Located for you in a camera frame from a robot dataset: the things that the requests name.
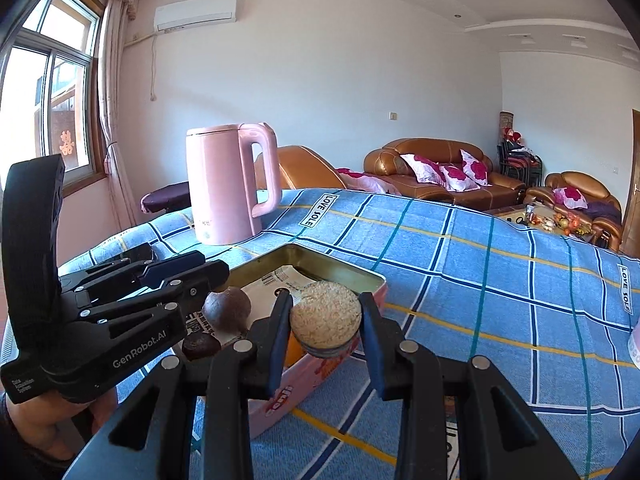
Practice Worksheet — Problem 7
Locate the brown leather armchair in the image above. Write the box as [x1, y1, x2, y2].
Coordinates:
[524, 171, 623, 252]

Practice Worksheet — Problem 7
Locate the cluttered coffee table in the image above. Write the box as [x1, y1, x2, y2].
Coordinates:
[490, 202, 596, 241]

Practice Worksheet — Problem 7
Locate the purple blanket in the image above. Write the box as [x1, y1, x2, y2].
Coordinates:
[585, 200, 621, 226]

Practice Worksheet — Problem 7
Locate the pink metal tin box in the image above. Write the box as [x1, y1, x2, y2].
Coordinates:
[182, 244, 388, 441]

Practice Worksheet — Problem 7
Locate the pale pink curtain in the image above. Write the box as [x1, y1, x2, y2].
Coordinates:
[90, 0, 138, 231]

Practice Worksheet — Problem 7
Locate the pink floral blanket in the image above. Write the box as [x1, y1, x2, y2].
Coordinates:
[335, 167, 401, 196]

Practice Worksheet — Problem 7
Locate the white red floral pillow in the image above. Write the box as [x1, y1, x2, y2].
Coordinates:
[400, 154, 446, 185]
[439, 162, 481, 192]
[460, 149, 490, 187]
[552, 186, 588, 209]

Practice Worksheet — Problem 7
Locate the smooth purple passion fruit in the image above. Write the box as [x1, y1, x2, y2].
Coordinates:
[202, 286, 252, 333]

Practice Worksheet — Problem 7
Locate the white air conditioner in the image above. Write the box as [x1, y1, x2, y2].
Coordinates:
[154, 0, 237, 33]

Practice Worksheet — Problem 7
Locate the brown leather chair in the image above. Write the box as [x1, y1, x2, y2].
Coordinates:
[254, 145, 351, 192]

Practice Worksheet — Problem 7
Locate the dark purple stool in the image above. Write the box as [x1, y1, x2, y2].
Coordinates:
[141, 184, 192, 213]

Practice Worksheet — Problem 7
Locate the printed paper leaflet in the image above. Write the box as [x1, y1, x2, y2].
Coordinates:
[185, 265, 326, 346]

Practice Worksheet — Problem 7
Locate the window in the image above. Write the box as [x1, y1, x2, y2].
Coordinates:
[0, 0, 108, 186]

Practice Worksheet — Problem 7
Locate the stack of dark chairs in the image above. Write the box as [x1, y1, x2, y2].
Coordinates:
[497, 140, 543, 188]

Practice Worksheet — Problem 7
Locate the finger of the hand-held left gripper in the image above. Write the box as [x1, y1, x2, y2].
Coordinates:
[80, 260, 231, 322]
[60, 250, 207, 306]

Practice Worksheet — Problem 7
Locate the person's left hand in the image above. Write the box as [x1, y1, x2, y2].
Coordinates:
[10, 390, 117, 461]

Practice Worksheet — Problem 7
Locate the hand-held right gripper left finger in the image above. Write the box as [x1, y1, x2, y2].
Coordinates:
[62, 290, 296, 480]

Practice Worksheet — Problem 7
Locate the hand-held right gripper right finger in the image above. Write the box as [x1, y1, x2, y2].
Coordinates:
[357, 292, 553, 480]

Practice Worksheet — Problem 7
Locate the blue plaid tablecloth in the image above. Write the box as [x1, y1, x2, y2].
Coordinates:
[0, 187, 640, 480]

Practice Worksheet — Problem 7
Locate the person's left forearm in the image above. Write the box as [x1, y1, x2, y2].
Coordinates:
[0, 395, 76, 480]

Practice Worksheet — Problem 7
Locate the wrinkled dark passion fruit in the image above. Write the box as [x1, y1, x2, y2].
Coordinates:
[181, 332, 222, 361]

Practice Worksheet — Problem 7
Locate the pink electric kettle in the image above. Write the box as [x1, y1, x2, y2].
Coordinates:
[186, 122, 282, 247]

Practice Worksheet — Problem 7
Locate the long brown leather sofa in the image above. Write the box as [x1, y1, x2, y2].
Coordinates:
[363, 137, 528, 211]

